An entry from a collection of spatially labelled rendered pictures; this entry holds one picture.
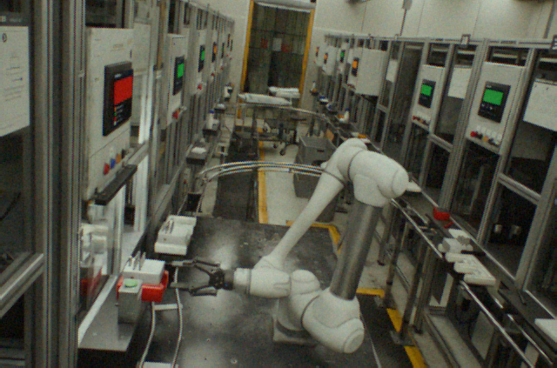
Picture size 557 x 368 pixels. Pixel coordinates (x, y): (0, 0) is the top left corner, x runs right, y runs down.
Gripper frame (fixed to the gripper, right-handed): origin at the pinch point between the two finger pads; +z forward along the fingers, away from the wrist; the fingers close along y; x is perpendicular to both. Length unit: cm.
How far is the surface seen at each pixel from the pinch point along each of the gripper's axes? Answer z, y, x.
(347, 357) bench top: -69, -31, -3
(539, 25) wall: -596, 181, -829
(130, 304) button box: 12.1, -0.5, 19.8
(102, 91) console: 23, 67, 22
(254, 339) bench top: -31.5, -30.8, -8.4
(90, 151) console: 23, 52, 31
